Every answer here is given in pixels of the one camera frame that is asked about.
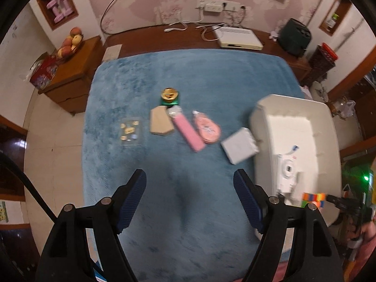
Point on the white set-top box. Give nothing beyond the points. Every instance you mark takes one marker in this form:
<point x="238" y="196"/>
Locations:
<point x="238" y="36"/>

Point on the green and gold can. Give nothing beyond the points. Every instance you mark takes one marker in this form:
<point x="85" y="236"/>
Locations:
<point x="169" y="95"/>

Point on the wooden display cabinet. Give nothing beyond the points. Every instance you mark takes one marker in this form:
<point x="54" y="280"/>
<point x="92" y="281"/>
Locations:
<point x="364" y="117"/>

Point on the blue plush blanket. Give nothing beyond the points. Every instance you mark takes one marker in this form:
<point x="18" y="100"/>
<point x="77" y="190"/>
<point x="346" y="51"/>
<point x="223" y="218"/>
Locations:
<point x="182" y="182"/>

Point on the fruit bowl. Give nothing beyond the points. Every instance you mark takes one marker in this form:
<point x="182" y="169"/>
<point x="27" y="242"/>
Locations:
<point x="70" y="42"/>

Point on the clear sticker case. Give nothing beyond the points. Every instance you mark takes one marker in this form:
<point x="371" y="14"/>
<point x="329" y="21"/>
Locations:
<point x="130" y="132"/>

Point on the wooden side cabinet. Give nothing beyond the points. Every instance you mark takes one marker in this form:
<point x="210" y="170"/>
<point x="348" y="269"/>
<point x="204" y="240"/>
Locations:
<point x="73" y="76"/>

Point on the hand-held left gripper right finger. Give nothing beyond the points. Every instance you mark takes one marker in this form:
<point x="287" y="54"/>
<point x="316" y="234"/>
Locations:
<point x="246" y="199"/>

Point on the white plastic storage bin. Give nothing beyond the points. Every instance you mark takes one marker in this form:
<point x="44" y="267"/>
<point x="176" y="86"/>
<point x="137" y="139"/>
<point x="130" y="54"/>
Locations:
<point x="293" y="129"/>

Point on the small white figurine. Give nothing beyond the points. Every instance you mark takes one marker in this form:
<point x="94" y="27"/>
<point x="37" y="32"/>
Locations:
<point x="273" y="35"/>

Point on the beige angular box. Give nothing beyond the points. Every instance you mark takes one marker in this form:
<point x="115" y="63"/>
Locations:
<point x="160" y="122"/>

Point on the person's right forearm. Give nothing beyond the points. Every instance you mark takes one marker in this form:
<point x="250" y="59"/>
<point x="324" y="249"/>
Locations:
<point x="368" y="249"/>

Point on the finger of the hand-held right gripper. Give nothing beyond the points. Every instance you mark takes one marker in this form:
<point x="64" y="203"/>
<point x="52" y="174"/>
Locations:
<point x="343" y="202"/>

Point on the white paper sheet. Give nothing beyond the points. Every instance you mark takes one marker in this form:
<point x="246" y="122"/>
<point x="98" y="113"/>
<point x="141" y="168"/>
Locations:
<point x="112" y="53"/>

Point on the grey square box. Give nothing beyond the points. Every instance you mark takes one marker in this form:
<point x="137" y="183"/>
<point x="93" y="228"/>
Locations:
<point x="239" y="147"/>

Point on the dark wicker basket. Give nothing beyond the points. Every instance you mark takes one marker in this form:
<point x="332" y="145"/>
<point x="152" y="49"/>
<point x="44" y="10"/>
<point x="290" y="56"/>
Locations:
<point x="320" y="61"/>

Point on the person's pink clothing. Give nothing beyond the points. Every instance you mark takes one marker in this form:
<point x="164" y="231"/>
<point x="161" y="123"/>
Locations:
<point x="279" y="273"/>

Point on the dark green air fryer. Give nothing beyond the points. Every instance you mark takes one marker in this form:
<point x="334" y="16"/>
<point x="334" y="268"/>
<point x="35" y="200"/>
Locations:
<point x="293" y="36"/>

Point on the pink ornament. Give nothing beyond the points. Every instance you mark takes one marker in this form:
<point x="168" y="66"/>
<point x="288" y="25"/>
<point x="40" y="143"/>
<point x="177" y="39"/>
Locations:
<point x="60" y="8"/>

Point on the pink tape dispenser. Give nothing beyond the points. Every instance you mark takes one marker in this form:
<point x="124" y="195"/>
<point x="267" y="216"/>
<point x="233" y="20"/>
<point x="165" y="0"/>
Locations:
<point x="207" y="129"/>

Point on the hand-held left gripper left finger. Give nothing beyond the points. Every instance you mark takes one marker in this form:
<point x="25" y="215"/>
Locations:
<point x="133" y="199"/>

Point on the white power strip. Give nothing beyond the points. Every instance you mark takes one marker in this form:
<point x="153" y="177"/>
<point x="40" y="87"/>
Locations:
<point x="213" y="7"/>
<point x="232" y="6"/>

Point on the illustrated paper box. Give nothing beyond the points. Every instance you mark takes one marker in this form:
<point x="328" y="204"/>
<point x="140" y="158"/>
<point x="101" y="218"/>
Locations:
<point x="2" y="211"/>

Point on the white toy camera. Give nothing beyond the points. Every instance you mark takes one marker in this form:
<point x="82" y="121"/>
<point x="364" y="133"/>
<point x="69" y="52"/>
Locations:
<point x="286" y="170"/>

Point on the colourful puzzle cube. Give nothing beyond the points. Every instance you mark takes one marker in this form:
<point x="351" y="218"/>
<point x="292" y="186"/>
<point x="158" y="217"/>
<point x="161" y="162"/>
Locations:
<point x="312" y="198"/>

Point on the wooden TV cabinet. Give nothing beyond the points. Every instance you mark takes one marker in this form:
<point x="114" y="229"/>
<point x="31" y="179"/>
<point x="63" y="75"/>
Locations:
<point x="147" y="39"/>

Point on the red gift box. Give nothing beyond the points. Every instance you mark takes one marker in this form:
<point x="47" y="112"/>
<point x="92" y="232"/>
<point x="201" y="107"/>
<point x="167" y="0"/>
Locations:
<point x="44" y="73"/>

